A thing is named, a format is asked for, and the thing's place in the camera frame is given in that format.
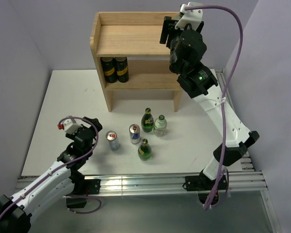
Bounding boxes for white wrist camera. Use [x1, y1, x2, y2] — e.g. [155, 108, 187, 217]
[57, 116, 82, 134]
[175, 2, 203, 30]

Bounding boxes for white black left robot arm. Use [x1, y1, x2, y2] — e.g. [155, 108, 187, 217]
[0, 116, 103, 233]

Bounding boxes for wooden two-tier shelf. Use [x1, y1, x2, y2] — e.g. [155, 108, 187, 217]
[90, 12, 183, 112]

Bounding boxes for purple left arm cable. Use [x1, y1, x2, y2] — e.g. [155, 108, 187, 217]
[0, 116, 102, 229]

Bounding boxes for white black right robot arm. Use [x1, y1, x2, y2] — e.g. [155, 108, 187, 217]
[160, 16, 259, 189]

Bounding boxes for black yellow can right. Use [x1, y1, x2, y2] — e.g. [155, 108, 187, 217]
[114, 57, 129, 83]

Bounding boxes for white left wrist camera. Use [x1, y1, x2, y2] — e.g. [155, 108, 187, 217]
[57, 116, 82, 134]

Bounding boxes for black yellow can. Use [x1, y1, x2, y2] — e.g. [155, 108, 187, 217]
[100, 57, 117, 83]
[114, 57, 129, 83]

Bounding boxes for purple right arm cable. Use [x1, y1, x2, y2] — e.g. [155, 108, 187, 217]
[184, 5, 242, 211]

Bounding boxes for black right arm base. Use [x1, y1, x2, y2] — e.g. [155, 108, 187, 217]
[182, 174, 229, 205]

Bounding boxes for black yellow can left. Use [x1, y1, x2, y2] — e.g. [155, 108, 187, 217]
[100, 57, 117, 83]

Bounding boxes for clear glass bottle green cap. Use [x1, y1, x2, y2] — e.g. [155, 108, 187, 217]
[154, 115, 167, 136]

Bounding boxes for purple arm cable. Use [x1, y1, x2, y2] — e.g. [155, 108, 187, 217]
[0, 116, 102, 229]
[184, 5, 242, 211]

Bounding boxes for blue silver can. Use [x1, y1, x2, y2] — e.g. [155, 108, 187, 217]
[129, 124, 140, 144]
[106, 131, 120, 150]

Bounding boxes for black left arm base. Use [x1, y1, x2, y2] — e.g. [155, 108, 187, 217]
[66, 179, 102, 214]

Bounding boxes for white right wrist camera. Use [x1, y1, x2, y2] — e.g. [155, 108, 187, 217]
[175, 2, 203, 30]

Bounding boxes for aluminium mounting rail frame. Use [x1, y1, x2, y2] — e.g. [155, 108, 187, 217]
[14, 68, 282, 233]

